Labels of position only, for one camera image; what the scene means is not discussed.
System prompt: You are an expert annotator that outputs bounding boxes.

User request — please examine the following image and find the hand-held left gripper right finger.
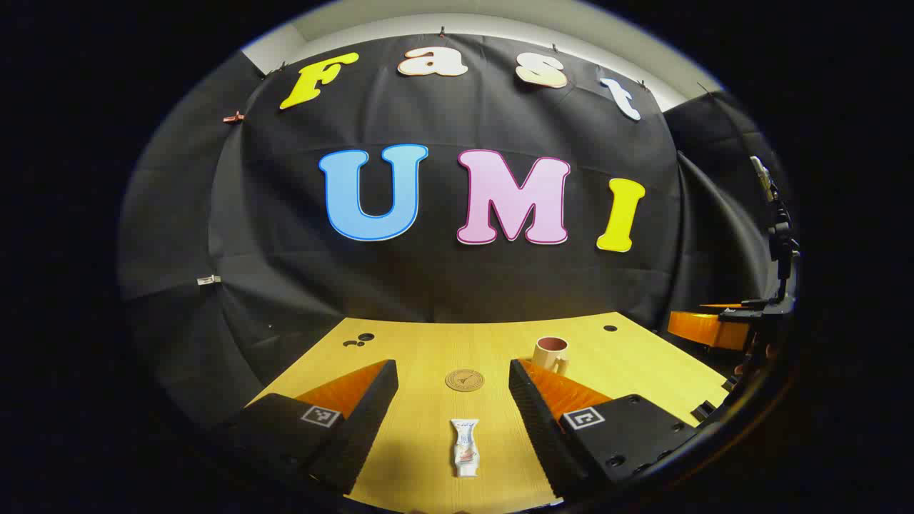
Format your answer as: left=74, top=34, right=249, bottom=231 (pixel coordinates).
left=508, top=359, right=704, bottom=500

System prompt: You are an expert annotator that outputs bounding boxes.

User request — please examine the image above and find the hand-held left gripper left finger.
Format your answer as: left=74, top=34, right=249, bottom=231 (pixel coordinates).
left=214, top=359, right=399, bottom=495

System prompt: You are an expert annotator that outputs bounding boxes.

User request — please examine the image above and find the beige cup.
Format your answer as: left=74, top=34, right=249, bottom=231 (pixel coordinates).
left=532, top=336, right=571, bottom=377

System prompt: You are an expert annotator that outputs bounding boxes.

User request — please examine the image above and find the white toothpaste tube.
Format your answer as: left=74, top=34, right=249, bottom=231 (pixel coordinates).
left=451, top=418, right=481, bottom=478

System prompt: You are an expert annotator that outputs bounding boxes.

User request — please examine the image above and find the round brown coaster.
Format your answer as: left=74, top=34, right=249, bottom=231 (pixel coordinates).
left=445, top=368, right=486, bottom=392

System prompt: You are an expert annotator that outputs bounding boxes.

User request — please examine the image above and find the yellow wooden desktop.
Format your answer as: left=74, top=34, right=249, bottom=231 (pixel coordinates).
left=246, top=312, right=730, bottom=514

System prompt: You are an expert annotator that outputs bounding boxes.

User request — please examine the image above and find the black backdrop cloth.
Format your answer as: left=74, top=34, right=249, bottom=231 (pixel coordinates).
left=118, top=32, right=793, bottom=429

